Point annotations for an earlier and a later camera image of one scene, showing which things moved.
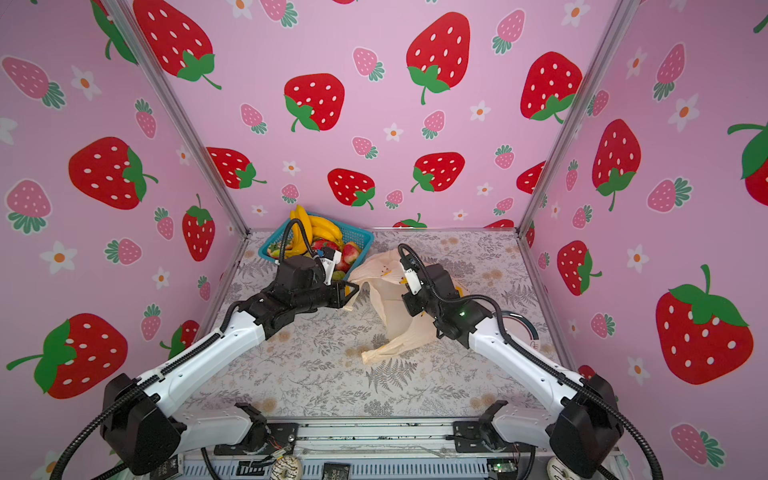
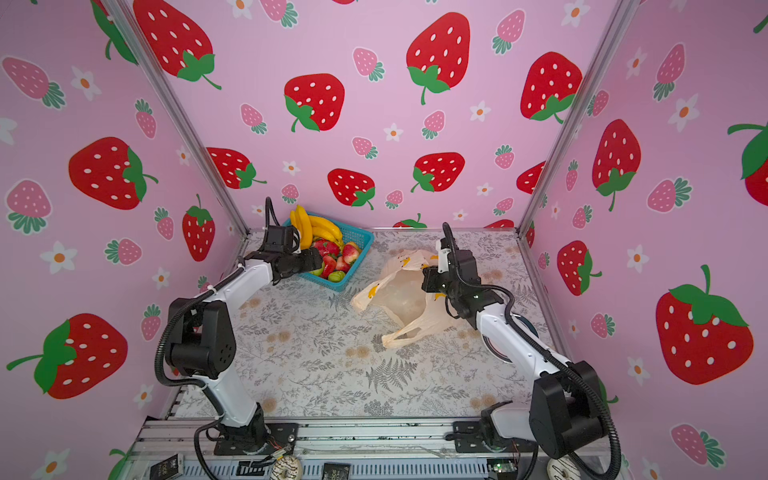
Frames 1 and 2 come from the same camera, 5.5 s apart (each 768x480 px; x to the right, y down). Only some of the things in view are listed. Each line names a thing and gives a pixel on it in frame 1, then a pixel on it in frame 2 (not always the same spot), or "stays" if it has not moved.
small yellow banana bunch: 322,227 stays
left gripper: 338,292 -> 308,265
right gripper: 410,305 -> 431,275
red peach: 350,252 stays
